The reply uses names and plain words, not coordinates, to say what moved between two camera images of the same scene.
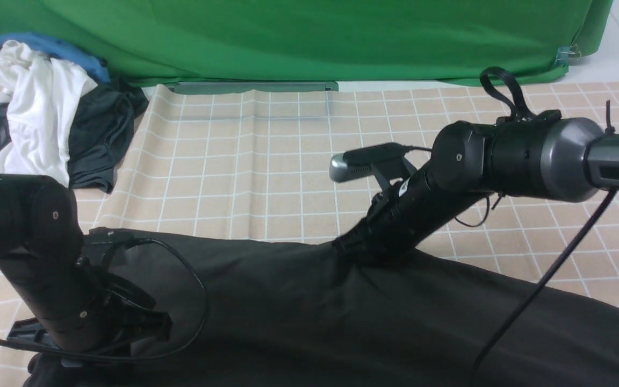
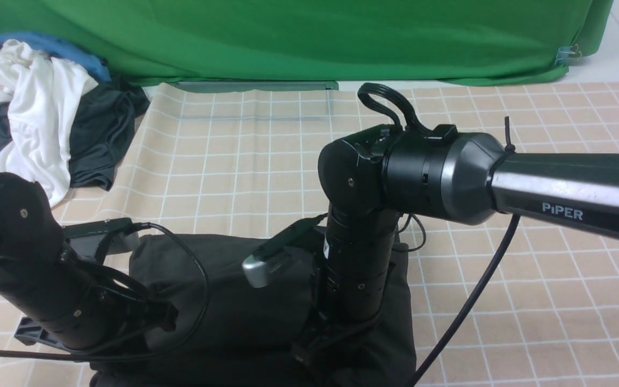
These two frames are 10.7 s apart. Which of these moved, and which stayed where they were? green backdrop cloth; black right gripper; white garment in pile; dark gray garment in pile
Moved: black right gripper
Stayed: white garment in pile; dark gray garment in pile; green backdrop cloth
